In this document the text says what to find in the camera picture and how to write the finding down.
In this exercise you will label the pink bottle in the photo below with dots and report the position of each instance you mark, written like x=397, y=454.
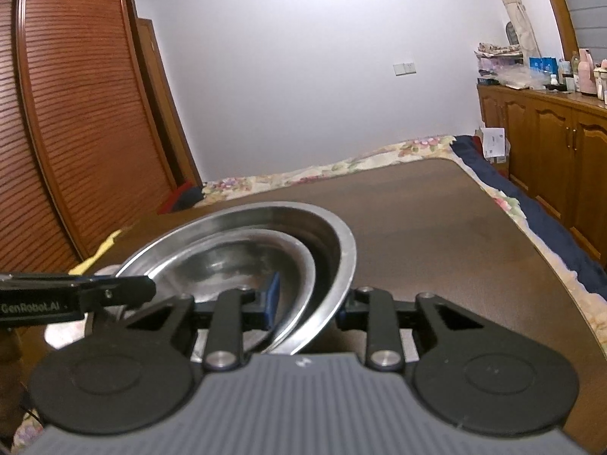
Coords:
x=586, y=73

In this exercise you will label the floral bedsheet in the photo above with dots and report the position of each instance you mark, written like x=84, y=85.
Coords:
x=303, y=175

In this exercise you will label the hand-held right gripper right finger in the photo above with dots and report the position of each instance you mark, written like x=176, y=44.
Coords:
x=353, y=315

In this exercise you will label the red and dark cloth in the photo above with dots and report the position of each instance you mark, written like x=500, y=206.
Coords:
x=182, y=199

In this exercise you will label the beige patterned curtain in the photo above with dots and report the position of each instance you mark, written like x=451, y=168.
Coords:
x=517, y=14

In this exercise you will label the wooden sideboard cabinet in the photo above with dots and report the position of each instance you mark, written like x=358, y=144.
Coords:
x=555, y=161

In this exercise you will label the grey window blinds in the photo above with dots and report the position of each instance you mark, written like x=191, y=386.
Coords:
x=588, y=4

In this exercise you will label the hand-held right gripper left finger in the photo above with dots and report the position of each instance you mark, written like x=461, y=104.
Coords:
x=270, y=301

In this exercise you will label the white cardboard box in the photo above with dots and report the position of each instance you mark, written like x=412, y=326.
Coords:
x=493, y=144

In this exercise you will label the wooden louvered wardrobe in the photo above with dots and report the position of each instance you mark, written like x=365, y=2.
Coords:
x=80, y=128

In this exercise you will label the small stainless steel bowl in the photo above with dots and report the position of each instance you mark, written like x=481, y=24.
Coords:
x=223, y=265

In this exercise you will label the clear plastic bag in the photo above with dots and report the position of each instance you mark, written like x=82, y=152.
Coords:
x=519, y=77

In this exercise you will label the green bottle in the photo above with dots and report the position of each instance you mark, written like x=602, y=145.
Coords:
x=575, y=71

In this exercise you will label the wooden window frame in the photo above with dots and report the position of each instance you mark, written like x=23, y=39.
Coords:
x=559, y=9

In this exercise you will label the small grey fan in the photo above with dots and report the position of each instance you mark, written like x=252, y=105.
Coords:
x=513, y=33

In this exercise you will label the blue box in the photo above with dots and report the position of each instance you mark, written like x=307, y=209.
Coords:
x=543, y=65

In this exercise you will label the white jar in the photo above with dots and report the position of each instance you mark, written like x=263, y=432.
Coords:
x=600, y=84

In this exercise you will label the large stainless steel bowl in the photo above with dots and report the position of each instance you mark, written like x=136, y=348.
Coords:
x=332, y=241

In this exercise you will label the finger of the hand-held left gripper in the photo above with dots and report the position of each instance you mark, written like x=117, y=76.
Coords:
x=118, y=290

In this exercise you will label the white wall switch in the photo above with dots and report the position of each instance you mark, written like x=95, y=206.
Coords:
x=405, y=68

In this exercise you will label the dark blue blanket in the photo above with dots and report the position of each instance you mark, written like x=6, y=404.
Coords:
x=545, y=218

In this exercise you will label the floral white rectangular plate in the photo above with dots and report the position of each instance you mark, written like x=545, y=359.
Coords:
x=64, y=336

